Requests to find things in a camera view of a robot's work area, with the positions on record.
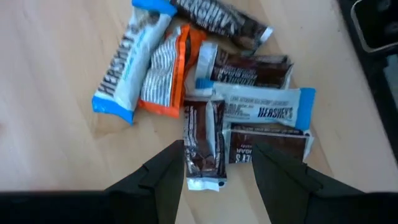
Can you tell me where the black silver rimmed camera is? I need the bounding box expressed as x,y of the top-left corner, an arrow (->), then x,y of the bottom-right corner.
350,0 -> 398,54

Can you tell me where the blue white Hershey's bar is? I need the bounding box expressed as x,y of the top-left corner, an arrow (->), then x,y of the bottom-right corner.
91,0 -> 178,126
195,78 -> 317,131

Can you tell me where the orange Reese's pack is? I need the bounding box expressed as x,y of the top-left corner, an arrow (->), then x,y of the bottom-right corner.
138,24 -> 208,119

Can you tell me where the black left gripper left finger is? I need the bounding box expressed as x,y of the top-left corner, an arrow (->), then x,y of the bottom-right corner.
104,139 -> 186,224

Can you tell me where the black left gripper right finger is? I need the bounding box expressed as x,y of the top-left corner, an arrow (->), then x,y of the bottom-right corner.
251,142 -> 364,224

